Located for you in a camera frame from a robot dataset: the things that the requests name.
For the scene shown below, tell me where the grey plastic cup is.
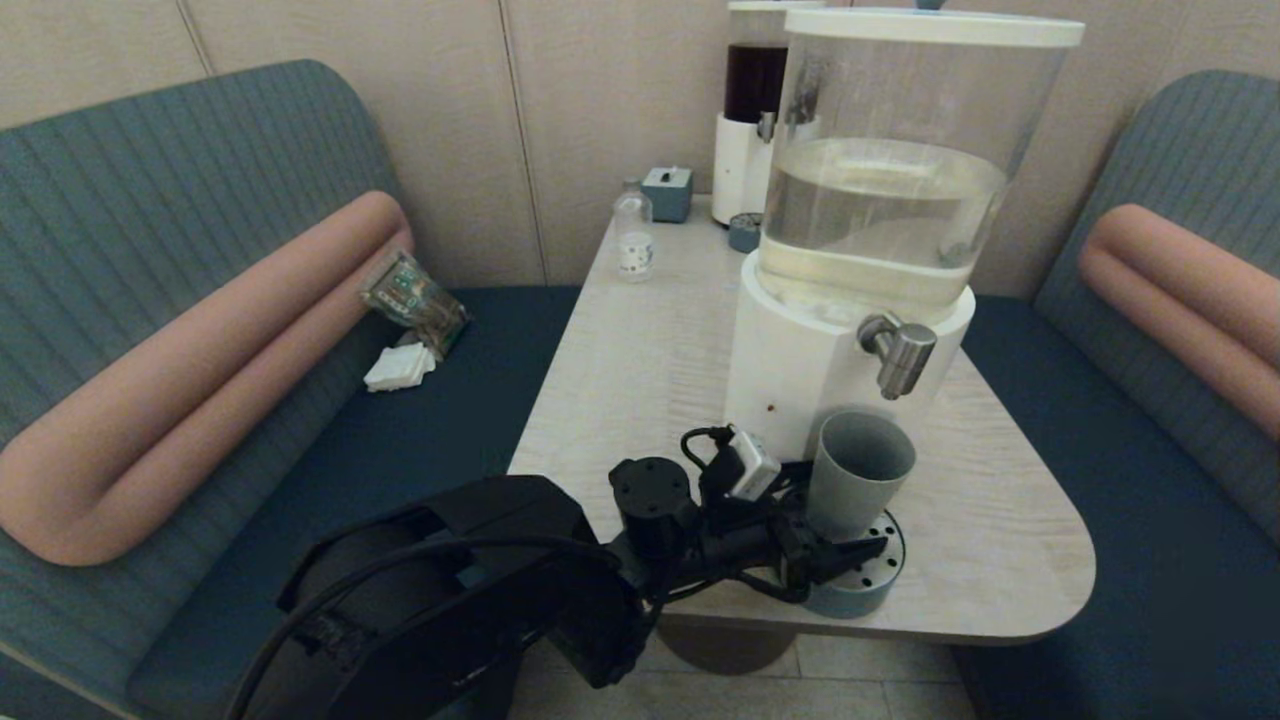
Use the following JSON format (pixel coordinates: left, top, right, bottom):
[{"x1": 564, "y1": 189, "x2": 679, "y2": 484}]
[{"x1": 806, "y1": 410, "x2": 917, "y2": 544}]

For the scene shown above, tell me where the steel dispenser tap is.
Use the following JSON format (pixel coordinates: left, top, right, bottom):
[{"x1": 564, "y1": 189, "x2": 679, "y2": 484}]
[{"x1": 858, "y1": 312, "x2": 939, "y2": 401}]

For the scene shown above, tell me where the round blue-grey drip tray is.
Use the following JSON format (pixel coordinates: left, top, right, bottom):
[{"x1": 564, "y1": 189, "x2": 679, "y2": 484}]
[{"x1": 800, "y1": 508, "x2": 907, "y2": 620}]

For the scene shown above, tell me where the large clear water dispenser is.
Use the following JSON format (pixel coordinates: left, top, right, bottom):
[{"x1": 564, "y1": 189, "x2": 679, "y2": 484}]
[{"x1": 722, "y1": 0, "x2": 1086, "y2": 491}]

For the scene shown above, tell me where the small clear bottle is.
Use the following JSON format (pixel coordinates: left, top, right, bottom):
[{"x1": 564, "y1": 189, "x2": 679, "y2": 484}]
[{"x1": 614, "y1": 178, "x2": 656, "y2": 283}]

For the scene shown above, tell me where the teal upholstered bench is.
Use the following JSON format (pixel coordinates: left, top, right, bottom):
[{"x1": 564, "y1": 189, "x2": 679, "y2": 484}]
[
  {"x1": 0, "y1": 58, "x2": 583, "y2": 720},
  {"x1": 950, "y1": 70, "x2": 1280, "y2": 720}
]

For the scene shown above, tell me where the blue-grey tissue box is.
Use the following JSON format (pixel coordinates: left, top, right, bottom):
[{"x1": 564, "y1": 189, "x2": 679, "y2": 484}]
[{"x1": 642, "y1": 166, "x2": 695, "y2": 224}]

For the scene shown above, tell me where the dark drink dispenser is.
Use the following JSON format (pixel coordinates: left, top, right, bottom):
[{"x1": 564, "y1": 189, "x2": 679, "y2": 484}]
[{"x1": 712, "y1": 0, "x2": 826, "y2": 227}]

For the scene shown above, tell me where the white napkin stack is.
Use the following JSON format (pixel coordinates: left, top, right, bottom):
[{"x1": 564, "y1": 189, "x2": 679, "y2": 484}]
[{"x1": 363, "y1": 343, "x2": 438, "y2": 393}]

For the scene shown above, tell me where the green snack packet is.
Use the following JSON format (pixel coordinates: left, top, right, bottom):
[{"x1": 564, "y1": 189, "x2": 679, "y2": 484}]
[{"x1": 361, "y1": 251, "x2": 472, "y2": 361}]

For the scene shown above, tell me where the pink bolster cushion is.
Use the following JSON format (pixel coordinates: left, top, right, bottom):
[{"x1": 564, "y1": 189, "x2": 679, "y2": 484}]
[
  {"x1": 1077, "y1": 204, "x2": 1280, "y2": 444},
  {"x1": 0, "y1": 190, "x2": 416, "y2": 567}
]

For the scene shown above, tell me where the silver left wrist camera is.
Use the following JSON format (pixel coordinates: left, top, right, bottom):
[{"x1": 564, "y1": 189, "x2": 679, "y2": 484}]
[{"x1": 722, "y1": 425, "x2": 783, "y2": 501}]

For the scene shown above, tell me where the brass table pedestal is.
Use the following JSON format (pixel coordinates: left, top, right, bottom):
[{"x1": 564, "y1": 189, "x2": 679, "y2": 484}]
[{"x1": 655, "y1": 615, "x2": 801, "y2": 676}]

